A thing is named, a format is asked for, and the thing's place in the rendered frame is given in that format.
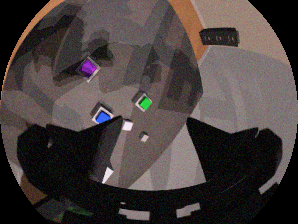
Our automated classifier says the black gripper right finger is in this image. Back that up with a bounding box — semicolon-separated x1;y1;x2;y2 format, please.
186;117;259;183

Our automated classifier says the blue button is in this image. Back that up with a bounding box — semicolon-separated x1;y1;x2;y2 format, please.
92;104;113;124

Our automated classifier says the purple button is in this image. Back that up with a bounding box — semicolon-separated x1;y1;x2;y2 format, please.
76;56;101;81

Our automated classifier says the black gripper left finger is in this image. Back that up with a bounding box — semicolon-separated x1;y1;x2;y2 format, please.
45;116;122;183

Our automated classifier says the green button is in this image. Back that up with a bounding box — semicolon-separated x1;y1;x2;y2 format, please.
132;92;152;112

